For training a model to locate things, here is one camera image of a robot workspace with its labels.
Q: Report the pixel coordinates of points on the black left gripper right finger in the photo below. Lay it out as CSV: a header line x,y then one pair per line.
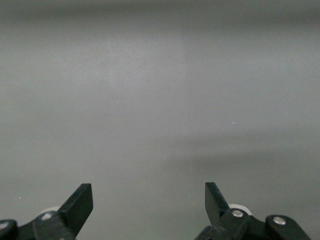
x,y
215,205

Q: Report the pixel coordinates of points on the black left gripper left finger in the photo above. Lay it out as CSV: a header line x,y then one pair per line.
x,y
78,207

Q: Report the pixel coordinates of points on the dark grey table mat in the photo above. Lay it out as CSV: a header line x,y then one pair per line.
x,y
125,87

